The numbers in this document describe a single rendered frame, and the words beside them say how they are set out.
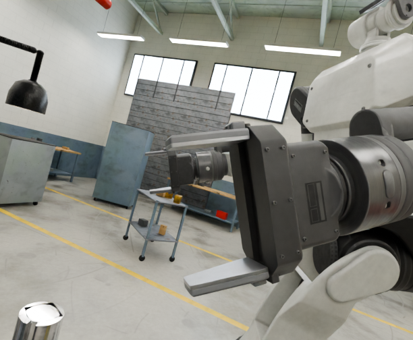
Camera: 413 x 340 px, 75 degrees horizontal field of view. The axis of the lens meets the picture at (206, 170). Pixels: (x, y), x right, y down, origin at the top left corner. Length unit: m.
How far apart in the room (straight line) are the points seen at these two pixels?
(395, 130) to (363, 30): 0.45
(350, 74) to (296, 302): 0.46
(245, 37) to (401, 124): 8.86
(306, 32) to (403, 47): 8.30
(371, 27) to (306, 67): 7.69
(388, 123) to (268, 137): 0.14
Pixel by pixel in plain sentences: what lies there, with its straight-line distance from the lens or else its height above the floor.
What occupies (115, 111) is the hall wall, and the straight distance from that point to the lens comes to 10.37.
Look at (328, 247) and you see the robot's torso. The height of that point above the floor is 1.34.
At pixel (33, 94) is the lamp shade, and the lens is 0.67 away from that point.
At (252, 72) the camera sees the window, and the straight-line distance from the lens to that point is 8.48.
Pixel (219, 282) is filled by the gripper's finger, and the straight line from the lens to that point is 0.21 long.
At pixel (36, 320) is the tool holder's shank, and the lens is 0.20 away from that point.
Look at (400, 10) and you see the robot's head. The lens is 0.71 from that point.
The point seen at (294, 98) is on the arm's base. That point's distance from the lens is 0.87.
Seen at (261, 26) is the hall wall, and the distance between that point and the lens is 9.18.
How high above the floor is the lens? 1.44
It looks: 1 degrees down
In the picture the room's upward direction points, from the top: 15 degrees clockwise
